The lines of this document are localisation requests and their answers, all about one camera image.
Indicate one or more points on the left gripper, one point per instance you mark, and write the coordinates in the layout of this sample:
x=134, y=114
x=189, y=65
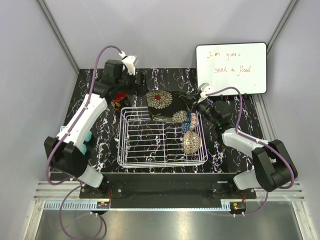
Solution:
x=142, y=88

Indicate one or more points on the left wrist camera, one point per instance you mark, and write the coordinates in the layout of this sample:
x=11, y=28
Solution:
x=129, y=62

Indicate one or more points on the red and black mug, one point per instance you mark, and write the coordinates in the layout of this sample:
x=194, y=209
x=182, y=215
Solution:
x=119, y=101

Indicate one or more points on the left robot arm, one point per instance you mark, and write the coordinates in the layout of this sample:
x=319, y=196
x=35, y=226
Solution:
x=64, y=151

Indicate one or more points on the brown patterned bowl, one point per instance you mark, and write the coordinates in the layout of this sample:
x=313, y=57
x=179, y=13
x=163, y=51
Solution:
x=191, y=142

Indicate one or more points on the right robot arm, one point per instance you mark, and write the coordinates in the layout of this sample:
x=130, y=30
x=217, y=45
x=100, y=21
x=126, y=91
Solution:
x=273, y=166

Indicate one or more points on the black marble mat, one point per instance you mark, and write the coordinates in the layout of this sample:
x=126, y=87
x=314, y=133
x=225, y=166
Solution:
x=103, y=147

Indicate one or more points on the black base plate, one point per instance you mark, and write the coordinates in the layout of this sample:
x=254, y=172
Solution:
x=168, y=190

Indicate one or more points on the white wire dish rack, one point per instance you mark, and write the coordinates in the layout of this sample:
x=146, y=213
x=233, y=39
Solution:
x=144, y=143

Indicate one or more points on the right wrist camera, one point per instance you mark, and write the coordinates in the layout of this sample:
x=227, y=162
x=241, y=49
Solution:
x=204, y=90

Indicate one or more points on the black floral square plate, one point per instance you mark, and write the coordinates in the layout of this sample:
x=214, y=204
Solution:
x=167, y=106

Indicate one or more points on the blue patterned bowl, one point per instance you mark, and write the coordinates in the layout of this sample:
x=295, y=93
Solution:
x=191, y=123

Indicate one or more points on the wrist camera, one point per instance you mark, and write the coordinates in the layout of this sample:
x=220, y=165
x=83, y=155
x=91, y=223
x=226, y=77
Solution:
x=204, y=90
x=129, y=62

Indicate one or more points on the white whiteboard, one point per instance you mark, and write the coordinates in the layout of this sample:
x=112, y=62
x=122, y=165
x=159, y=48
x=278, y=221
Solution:
x=239, y=65

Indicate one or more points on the teal cat-ear headphones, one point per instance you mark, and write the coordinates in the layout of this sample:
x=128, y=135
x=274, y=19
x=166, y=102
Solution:
x=87, y=138

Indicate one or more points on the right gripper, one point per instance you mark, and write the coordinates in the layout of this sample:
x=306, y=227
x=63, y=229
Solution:
x=193, y=99

